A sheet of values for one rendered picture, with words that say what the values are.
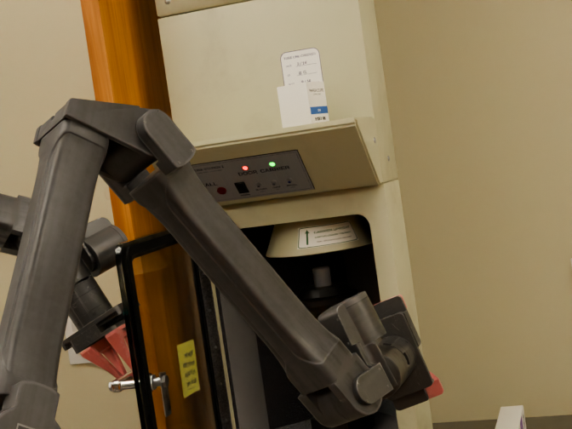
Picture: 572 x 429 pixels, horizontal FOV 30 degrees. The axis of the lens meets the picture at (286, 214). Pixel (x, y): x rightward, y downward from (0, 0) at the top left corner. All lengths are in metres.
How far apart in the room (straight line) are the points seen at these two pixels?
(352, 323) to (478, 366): 0.78
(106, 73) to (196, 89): 0.14
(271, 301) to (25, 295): 0.30
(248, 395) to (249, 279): 0.59
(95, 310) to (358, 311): 0.39
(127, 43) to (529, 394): 0.97
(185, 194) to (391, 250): 0.49
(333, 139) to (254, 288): 0.36
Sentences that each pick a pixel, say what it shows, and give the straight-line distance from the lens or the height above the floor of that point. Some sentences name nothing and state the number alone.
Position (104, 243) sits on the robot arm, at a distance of 1.52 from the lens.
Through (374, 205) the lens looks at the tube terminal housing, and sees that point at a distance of 1.59.
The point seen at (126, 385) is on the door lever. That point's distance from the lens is 1.45.
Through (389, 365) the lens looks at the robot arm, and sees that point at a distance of 1.30.
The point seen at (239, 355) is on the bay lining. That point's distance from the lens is 1.73.
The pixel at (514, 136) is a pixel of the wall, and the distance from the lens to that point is 1.98.
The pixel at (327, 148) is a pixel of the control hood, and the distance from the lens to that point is 1.51.
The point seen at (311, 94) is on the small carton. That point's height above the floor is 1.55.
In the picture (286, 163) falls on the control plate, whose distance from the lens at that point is 1.54.
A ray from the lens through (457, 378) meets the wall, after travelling 2.05.
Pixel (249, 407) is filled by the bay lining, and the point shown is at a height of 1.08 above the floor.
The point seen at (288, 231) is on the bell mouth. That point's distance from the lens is 1.66.
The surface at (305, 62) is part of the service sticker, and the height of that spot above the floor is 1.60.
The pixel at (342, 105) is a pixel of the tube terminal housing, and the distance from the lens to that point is 1.59.
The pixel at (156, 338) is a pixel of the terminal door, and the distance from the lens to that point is 1.46.
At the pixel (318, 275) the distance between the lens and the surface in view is 1.71.
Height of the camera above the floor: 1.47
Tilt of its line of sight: 3 degrees down
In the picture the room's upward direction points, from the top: 8 degrees counter-clockwise
